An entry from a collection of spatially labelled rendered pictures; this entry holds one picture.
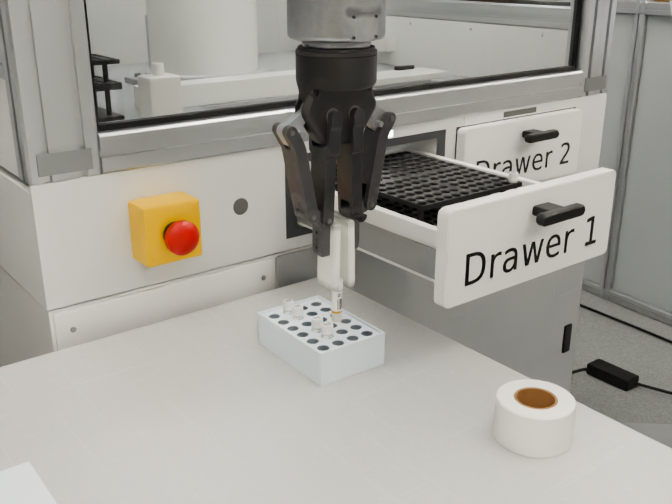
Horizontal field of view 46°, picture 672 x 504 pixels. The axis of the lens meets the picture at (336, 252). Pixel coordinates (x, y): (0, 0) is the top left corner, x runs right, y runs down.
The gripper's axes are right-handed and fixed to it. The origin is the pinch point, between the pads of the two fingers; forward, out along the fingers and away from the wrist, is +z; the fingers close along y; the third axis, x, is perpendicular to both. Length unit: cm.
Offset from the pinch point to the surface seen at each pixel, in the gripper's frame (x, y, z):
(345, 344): -1.5, 0.1, 9.7
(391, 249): 6.0, 12.4, 4.2
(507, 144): 24, 52, 0
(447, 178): 12.8, 27.4, -0.4
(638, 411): 44, 136, 90
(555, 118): 25, 63, -2
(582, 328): 87, 166, 90
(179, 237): 17.4, -8.8, 1.6
